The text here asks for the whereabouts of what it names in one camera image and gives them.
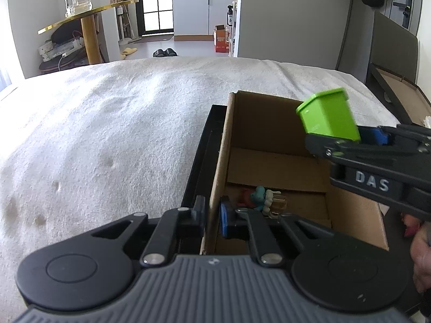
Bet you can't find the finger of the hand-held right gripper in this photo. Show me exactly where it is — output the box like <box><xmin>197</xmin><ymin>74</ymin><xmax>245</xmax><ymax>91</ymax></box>
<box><xmin>305</xmin><ymin>135</ymin><xmax>431</xmax><ymax>172</ymax></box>
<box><xmin>359</xmin><ymin>123</ymin><xmax>431</xmax><ymax>146</ymax></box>

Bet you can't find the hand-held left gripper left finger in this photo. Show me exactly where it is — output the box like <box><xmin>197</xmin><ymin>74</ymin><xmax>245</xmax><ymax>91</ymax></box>
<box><xmin>91</xmin><ymin>195</ymin><xmax>207</xmax><ymax>266</ymax></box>

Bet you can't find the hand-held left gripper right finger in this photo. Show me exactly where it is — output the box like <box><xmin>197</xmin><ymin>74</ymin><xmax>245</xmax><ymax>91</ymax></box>
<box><xmin>219</xmin><ymin>196</ymin><xmax>340</xmax><ymax>270</ymax></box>

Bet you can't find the green plastic box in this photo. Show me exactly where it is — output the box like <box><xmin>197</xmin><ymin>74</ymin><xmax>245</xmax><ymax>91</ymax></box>
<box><xmin>296</xmin><ymin>87</ymin><xmax>361</xmax><ymax>142</ymax></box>

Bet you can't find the brown cardboard box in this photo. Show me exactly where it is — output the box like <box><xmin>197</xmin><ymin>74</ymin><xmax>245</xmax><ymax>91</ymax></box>
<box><xmin>200</xmin><ymin>90</ymin><xmax>389</xmax><ymax>256</ymax></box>

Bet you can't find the person's right hand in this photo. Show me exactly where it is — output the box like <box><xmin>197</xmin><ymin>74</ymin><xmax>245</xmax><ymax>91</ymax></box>
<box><xmin>404</xmin><ymin>215</ymin><xmax>431</xmax><ymax>295</ymax></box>

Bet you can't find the red and teal figurine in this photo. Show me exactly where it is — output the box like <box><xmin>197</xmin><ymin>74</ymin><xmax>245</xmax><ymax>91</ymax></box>
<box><xmin>237</xmin><ymin>186</ymin><xmax>267</xmax><ymax>211</ymax></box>

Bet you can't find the black edged cardboard lid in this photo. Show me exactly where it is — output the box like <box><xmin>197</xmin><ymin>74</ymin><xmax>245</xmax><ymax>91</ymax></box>
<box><xmin>369</xmin><ymin>62</ymin><xmax>431</xmax><ymax>126</ymax></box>

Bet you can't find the beige plastic toy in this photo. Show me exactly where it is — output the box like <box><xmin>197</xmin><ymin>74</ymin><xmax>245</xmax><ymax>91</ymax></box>
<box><xmin>263</xmin><ymin>190</ymin><xmax>289</xmax><ymax>218</ymax></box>

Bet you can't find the white blanket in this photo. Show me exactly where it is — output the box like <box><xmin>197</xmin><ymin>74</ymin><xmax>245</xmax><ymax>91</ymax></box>
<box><xmin>0</xmin><ymin>55</ymin><xmax>401</xmax><ymax>310</ymax></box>

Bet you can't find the orange carton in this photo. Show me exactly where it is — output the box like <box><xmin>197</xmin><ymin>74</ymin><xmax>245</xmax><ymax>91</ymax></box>
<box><xmin>213</xmin><ymin>24</ymin><xmax>231</xmax><ymax>53</ymax></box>

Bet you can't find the white cabinet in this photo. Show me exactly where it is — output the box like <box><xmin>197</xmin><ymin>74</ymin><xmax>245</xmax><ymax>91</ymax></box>
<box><xmin>172</xmin><ymin>0</ymin><xmax>238</xmax><ymax>42</ymax></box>

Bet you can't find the gold round table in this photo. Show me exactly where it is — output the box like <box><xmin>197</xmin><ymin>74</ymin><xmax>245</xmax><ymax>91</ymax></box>
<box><xmin>38</xmin><ymin>0</ymin><xmax>139</xmax><ymax>64</ymax></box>

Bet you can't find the black framed glass door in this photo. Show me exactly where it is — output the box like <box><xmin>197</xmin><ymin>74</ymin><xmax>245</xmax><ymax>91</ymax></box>
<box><xmin>138</xmin><ymin>0</ymin><xmax>174</xmax><ymax>36</ymax></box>

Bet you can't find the white power strip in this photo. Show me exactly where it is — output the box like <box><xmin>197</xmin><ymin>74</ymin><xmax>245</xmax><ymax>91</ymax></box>
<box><xmin>38</xmin><ymin>37</ymin><xmax>85</xmax><ymax>62</ymax></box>

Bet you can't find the door lock handle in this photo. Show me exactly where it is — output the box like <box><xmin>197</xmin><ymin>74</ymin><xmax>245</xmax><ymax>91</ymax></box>
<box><xmin>392</xmin><ymin>0</ymin><xmax>413</xmax><ymax>28</ymax></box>

